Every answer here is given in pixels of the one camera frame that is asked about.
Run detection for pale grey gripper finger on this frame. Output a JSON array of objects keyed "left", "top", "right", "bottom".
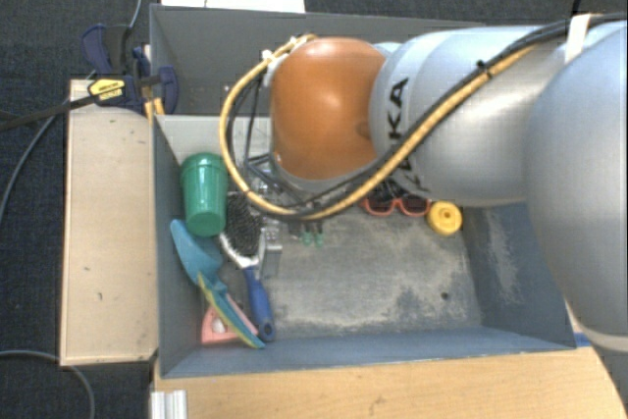
[{"left": 260, "top": 219, "right": 285, "bottom": 282}]

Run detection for green plastic cup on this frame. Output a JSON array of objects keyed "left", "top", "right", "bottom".
[{"left": 178, "top": 152, "right": 231, "bottom": 238}]

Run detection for grey metal bin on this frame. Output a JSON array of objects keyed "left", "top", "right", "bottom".
[{"left": 148, "top": 3, "right": 578, "bottom": 380}]

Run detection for orange sunglasses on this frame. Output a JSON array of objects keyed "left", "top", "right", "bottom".
[{"left": 359, "top": 192, "right": 434, "bottom": 218}]

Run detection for yellow toy wheel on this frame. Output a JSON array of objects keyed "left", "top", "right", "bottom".
[{"left": 425, "top": 200, "right": 464, "bottom": 237}]

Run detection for blue and yellow toy shovel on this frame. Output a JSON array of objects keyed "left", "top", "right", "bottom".
[{"left": 169, "top": 218, "right": 267, "bottom": 350}]

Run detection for pink triangular toy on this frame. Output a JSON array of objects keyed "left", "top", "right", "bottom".
[{"left": 200, "top": 305, "right": 259, "bottom": 346}]

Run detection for pale wood board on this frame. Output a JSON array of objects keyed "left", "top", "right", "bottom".
[{"left": 59, "top": 79, "right": 160, "bottom": 367}]

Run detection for blue-handled black bristle hairbrush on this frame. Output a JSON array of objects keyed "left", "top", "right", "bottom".
[{"left": 218, "top": 191, "right": 278, "bottom": 343}]

